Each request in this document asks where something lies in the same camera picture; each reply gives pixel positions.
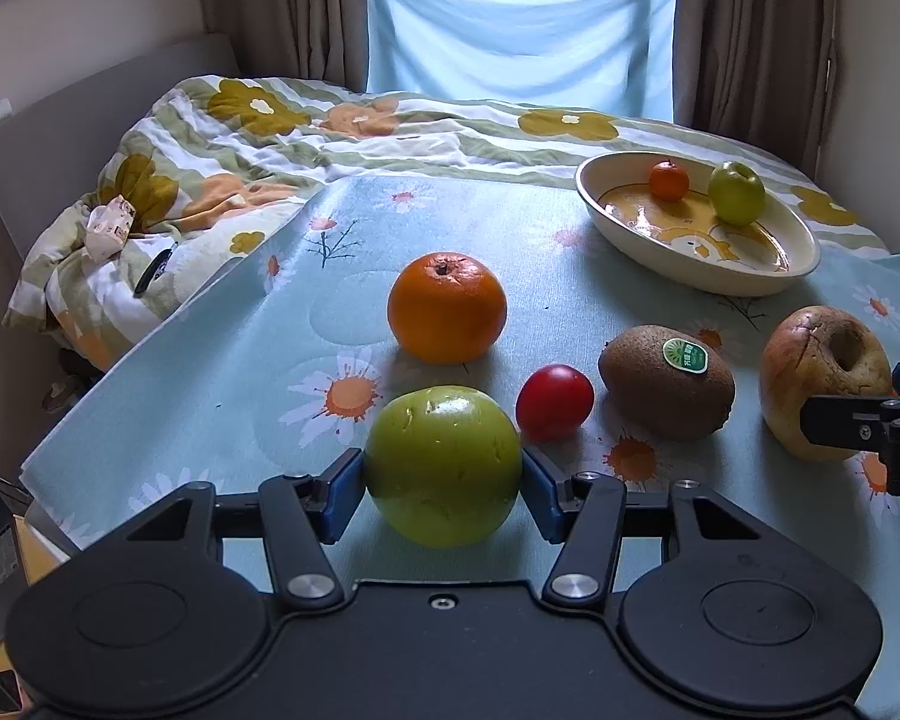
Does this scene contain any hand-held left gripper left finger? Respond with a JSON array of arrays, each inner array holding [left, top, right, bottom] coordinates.
[[107, 448, 366, 614]]

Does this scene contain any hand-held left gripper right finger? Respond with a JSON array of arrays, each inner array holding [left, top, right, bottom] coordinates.
[[521, 448, 779, 614]]

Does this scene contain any wrinkled reddish-brown apple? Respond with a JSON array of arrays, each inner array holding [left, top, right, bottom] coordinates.
[[760, 305, 895, 462]]

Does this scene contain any red tomato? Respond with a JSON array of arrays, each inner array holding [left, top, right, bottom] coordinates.
[[515, 364, 596, 443]]

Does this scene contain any large green apple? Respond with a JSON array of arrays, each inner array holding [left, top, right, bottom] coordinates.
[[364, 386, 524, 548]]

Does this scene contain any brown kiwi with green sticker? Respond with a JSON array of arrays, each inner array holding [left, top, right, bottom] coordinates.
[[598, 325, 737, 441]]

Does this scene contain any large orange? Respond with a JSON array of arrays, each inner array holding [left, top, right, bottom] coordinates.
[[387, 253, 509, 365]]

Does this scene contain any cream oval bowl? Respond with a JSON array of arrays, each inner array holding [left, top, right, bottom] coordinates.
[[574, 152, 821, 297]]

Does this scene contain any light blue daisy sheet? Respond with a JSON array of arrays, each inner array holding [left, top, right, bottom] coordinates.
[[19, 169, 900, 720]]

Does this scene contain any small green apple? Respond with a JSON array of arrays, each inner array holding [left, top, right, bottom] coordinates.
[[708, 160, 766, 227]]

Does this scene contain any black key fob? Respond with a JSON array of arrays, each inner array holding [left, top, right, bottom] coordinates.
[[133, 240, 179, 297]]

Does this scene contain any small tangerine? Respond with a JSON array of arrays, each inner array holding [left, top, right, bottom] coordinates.
[[649, 159, 691, 203]]

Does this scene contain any yellow board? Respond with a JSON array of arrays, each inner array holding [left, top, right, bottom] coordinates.
[[0, 514, 72, 720]]

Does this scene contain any white crumpled packet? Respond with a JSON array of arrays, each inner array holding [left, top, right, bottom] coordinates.
[[85, 195, 137, 260]]

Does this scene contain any brown curtain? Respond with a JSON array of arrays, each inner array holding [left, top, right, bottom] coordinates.
[[675, 0, 845, 166], [191, 0, 368, 91]]

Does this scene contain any striped floral duvet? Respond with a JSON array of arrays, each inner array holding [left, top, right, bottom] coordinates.
[[4, 75, 890, 374]]

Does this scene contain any light blue window cloth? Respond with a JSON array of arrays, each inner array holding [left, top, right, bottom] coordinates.
[[364, 0, 680, 123]]

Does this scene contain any grey bed headboard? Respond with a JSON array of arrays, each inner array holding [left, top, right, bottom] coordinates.
[[0, 34, 241, 271]]

